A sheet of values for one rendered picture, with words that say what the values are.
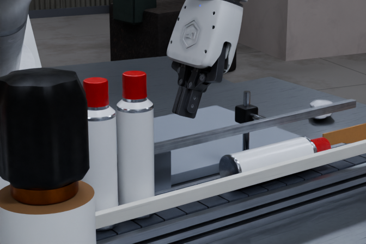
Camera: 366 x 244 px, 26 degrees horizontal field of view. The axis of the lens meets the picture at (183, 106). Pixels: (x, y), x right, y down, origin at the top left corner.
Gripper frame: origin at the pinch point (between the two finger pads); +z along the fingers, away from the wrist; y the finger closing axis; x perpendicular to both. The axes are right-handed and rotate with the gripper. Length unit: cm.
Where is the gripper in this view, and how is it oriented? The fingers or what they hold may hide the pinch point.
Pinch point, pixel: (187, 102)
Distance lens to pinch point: 113.2
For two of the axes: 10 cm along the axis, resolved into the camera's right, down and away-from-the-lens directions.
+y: 5.8, 2.2, -7.9
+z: -2.8, 9.6, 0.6
